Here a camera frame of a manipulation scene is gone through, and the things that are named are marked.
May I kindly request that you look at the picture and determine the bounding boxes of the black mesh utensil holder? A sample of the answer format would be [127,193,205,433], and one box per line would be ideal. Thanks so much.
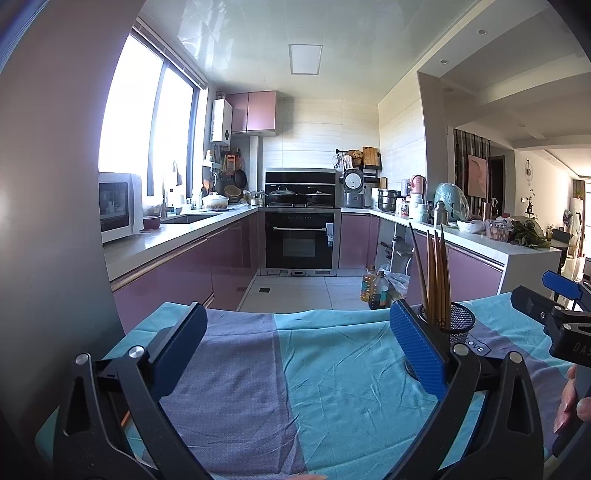
[404,301,477,381]

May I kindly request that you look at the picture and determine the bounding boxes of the black built-in oven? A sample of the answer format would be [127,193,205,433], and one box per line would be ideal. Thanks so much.
[264,210,337,277]

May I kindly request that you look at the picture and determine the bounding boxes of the black range hood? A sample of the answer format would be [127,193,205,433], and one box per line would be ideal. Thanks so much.
[265,170,337,188]

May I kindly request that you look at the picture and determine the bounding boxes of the yellow cooking oil bottle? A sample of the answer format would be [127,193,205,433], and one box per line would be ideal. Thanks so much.
[360,265,378,303]

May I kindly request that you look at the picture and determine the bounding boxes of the kitchen window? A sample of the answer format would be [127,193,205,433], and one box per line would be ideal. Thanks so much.
[98,28,208,197]

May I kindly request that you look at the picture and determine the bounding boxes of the white water heater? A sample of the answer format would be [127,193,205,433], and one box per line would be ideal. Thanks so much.
[211,99,233,144]

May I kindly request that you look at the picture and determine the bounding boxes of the white plastic bag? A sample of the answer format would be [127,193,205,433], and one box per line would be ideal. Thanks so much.
[385,272,411,301]

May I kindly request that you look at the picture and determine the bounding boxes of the dining table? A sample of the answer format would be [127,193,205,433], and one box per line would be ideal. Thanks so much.
[549,228,575,268]

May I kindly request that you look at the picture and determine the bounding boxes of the silver rice cooker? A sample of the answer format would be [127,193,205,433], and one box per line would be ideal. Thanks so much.
[342,169,368,209]

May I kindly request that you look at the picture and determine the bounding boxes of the teal and grey tablecloth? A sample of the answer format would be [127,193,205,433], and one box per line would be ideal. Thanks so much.
[34,291,591,480]

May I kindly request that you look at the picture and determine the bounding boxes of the white kitchen countertop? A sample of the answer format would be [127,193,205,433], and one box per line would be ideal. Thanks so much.
[104,205,266,280]
[342,208,561,273]

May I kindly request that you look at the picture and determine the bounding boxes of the purple base cabinets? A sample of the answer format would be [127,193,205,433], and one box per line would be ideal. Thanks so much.
[112,213,265,330]
[338,213,504,305]

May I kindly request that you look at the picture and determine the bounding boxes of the grey refrigerator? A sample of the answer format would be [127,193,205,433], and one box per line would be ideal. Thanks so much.
[0,0,148,439]

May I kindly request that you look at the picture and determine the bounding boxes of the leafy green vegetables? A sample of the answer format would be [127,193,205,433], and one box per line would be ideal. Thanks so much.
[508,218,550,249]

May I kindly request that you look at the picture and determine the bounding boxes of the person's right hand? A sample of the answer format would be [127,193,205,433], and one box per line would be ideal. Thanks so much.
[553,364,591,435]

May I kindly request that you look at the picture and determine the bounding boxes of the mint green appliance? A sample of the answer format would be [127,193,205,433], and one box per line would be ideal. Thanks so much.
[433,183,469,222]

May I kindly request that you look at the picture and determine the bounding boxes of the white microwave oven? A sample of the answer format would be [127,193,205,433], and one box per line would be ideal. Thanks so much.
[99,172,144,244]

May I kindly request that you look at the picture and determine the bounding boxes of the pink wall picture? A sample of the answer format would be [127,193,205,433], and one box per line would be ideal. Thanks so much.
[467,154,488,199]

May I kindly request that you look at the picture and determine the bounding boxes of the bunch of bamboo chopsticks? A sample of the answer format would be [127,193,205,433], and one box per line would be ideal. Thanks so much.
[409,222,453,330]

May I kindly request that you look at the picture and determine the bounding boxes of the dark cooking oil bottle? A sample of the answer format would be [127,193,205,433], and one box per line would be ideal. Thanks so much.
[368,271,389,309]

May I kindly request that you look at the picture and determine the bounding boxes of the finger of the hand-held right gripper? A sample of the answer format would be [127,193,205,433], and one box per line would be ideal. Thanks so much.
[511,285,561,334]
[542,271,591,305]

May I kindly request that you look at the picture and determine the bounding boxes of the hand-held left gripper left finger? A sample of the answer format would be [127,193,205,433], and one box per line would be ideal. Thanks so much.
[53,302,208,480]

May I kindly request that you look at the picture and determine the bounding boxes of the purple wall cabinet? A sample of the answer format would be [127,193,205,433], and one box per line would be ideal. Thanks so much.
[225,91,278,136]

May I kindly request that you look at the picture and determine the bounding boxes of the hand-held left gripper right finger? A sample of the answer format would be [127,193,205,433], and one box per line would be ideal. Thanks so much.
[389,299,552,480]

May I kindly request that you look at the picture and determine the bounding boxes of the ceiling light panel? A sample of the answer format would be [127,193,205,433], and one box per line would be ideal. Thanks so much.
[288,44,322,75]

